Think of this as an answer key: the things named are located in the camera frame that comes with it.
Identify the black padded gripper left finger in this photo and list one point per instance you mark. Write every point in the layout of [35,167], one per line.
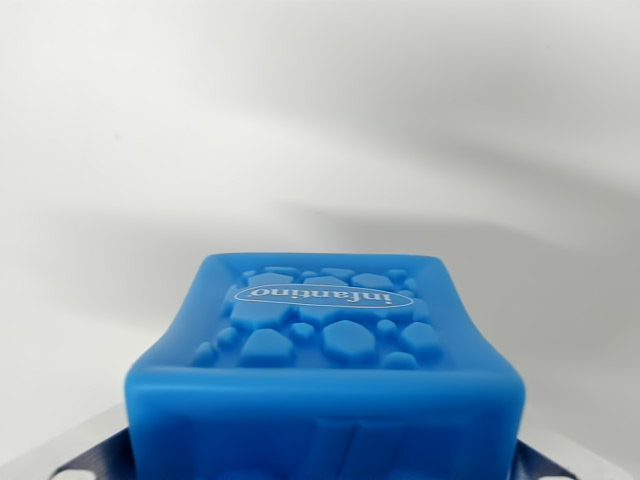
[92,457]

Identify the black padded gripper right finger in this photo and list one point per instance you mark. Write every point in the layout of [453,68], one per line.
[542,462]

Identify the blue rubber embossed toy cube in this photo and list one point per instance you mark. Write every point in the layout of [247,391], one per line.
[325,380]

